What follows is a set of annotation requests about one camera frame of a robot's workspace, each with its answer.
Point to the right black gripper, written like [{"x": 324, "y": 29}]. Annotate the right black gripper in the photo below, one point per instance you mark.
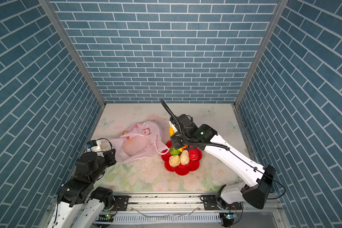
[{"x": 176, "y": 144}]

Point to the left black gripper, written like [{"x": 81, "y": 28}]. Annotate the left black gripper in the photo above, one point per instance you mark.
[{"x": 111, "y": 158}]

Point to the green fake fruit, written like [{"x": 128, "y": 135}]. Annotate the green fake fruit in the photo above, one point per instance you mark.
[{"x": 173, "y": 151}]

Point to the red fake apple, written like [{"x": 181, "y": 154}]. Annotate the red fake apple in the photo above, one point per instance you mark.
[{"x": 193, "y": 154}]

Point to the pink plastic bag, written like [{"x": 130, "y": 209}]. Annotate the pink plastic bag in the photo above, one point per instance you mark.
[{"x": 143, "y": 141}]

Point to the yellow fake banana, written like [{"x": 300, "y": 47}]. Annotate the yellow fake banana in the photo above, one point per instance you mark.
[{"x": 171, "y": 131}]

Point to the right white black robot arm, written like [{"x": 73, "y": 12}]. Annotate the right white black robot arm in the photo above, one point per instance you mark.
[{"x": 257, "y": 179}]

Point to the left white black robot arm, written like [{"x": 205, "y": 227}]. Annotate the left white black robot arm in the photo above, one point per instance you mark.
[{"x": 79, "y": 203}]

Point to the red flower-shaped bowl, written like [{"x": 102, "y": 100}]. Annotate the red flower-shaped bowl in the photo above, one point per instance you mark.
[{"x": 181, "y": 170}]

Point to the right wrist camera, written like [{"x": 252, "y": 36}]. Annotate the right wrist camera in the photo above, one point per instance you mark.
[{"x": 186, "y": 124}]

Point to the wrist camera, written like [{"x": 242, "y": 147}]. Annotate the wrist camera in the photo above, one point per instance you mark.
[
  {"x": 94, "y": 146},
  {"x": 186, "y": 124}
]

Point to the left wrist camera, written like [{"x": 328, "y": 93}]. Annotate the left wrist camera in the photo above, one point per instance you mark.
[{"x": 94, "y": 146}]

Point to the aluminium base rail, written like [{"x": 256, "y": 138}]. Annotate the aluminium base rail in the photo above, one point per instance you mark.
[{"x": 238, "y": 214}]

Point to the white cable duct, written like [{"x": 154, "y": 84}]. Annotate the white cable duct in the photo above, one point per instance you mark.
[{"x": 151, "y": 218}]

